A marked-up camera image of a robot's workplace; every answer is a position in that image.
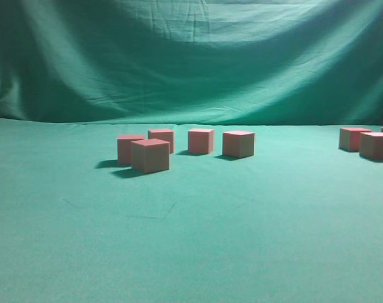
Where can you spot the green cloth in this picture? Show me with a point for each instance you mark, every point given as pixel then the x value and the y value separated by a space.
pixel 299 221

